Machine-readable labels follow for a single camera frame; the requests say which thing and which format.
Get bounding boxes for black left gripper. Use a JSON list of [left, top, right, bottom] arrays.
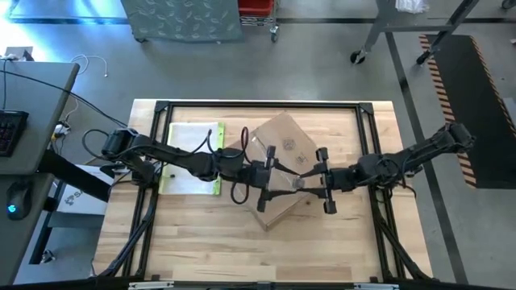
[[240, 144, 302, 213]]

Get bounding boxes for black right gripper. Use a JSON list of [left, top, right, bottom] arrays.
[[298, 147, 360, 215]]

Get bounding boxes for brown cardboard box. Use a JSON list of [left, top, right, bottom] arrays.
[[225, 111, 323, 232]]

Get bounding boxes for clear pouch with green edge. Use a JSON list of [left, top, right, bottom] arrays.
[[159, 122, 226, 197]]

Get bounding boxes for black hazard-striped floor mat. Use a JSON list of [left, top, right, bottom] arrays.
[[418, 34, 516, 190]]

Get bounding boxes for white plastic bag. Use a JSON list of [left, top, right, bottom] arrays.
[[394, 0, 431, 15]]

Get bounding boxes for white printed box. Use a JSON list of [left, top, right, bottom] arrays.
[[56, 164, 116, 217]]

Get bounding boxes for black desk leg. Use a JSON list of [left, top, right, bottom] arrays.
[[38, 148, 112, 202]]

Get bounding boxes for white power adapter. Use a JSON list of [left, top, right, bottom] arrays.
[[52, 122, 72, 138]]

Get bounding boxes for grey desk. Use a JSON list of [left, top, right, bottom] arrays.
[[0, 60, 81, 283]]

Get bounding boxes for black computer mouse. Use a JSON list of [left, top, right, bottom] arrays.
[[6, 180, 33, 222]]

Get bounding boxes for black keyboard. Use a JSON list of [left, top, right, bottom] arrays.
[[0, 109, 30, 158]]

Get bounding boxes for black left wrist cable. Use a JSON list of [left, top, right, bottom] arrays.
[[230, 126, 252, 205]]

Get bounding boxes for black aluminium table frame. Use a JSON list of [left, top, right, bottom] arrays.
[[96, 98, 435, 283]]

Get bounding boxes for red wire shelf bins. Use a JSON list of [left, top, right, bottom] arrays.
[[237, 0, 281, 44]]

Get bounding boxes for grey rolling table frame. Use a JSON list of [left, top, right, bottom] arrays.
[[349, 0, 483, 66]]

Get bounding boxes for white floor cable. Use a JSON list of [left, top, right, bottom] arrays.
[[71, 54, 109, 78]]

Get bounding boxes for black desk cable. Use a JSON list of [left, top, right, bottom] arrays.
[[0, 68, 128, 129]]

